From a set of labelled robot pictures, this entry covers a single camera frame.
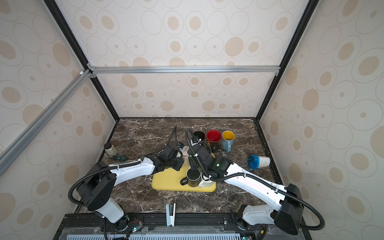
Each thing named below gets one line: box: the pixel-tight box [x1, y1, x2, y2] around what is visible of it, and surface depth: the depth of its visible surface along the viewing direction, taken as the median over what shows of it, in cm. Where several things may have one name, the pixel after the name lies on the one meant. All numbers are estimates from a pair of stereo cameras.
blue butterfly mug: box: [221, 130, 236, 153], surface depth 97 cm
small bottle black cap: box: [103, 142, 118, 157], surface depth 96 cm
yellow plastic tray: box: [151, 164, 217, 193], surface depth 87 cm
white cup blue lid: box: [247, 154, 271, 170], surface depth 91 cm
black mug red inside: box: [180, 168, 201, 188], surface depth 83 cm
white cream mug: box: [198, 180, 214, 188], surface depth 83 cm
